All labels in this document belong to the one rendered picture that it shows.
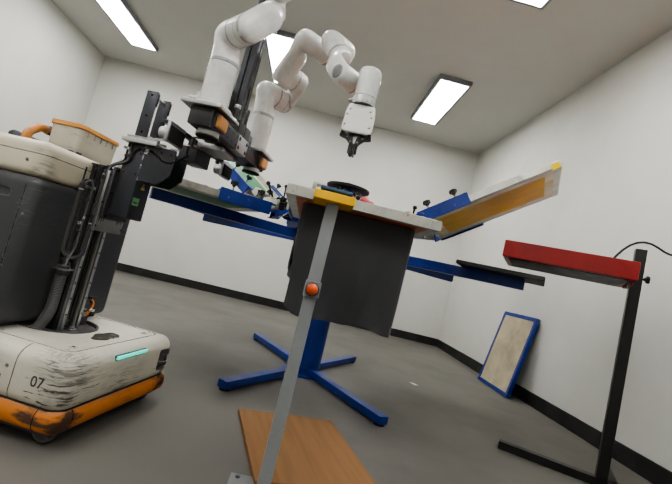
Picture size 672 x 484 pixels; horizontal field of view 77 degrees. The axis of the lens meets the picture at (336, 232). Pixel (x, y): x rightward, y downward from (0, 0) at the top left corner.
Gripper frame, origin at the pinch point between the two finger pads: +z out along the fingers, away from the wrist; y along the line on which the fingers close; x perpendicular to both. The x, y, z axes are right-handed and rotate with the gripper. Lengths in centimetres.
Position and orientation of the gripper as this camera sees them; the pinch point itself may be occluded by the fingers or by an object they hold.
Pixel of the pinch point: (351, 150)
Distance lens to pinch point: 142.2
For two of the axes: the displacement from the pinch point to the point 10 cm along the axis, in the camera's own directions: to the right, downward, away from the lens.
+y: 9.6, 2.2, -1.5
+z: -2.4, 9.7, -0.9
